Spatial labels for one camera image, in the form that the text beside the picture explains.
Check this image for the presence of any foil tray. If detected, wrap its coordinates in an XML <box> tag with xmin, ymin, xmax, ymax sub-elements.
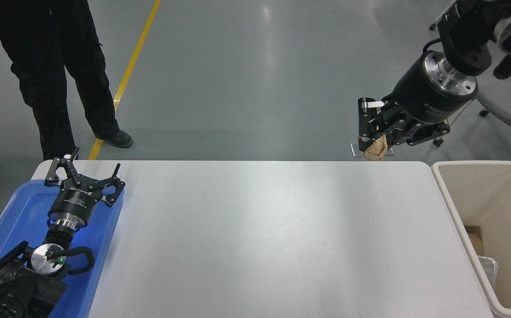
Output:
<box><xmin>477</xmin><ymin>255</ymin><xmax>499</xmax><ymax>288</ymax></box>

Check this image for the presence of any large pale plastic bin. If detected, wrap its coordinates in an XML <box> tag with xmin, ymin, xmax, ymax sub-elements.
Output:
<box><xmin>431</xmin><ymin>160</ymin><xmax>511</xmax><ymax>318</ymax></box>

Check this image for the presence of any brown cardboard piece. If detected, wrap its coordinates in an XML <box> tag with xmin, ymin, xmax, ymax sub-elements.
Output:
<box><xmin>464</xmin><ymin>226</ymin><xmax>484</xmax><ymax>257</ymax></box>

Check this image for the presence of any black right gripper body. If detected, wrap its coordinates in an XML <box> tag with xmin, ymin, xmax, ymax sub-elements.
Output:
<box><xmin>383</xmin><ymin>52</ymin><xmax>477</xmax><ymax>125</ymax></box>

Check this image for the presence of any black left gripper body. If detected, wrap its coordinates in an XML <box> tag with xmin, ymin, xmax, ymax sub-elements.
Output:
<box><xmin>49</xmin><ymin>176</ymin><xmax>106</xmax><ymax>221</ymax></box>

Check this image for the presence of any blue plastic tray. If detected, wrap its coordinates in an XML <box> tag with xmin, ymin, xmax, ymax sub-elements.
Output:
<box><xmin>0</xmin><ymin>179</ymin><xmax>125</xmax><ymax>318</ymax></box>

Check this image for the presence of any person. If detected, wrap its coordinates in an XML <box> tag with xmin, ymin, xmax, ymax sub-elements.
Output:
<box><xmin>0</xmin><ymin>0</ymin><xmax>133</xmax><ymax>160</ymax></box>

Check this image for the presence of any tan paper ball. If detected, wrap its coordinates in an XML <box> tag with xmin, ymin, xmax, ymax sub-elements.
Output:
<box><xmin>362</xmin><ymin>135</ymin><xmax>389</xmax><ymax>161</ymax></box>

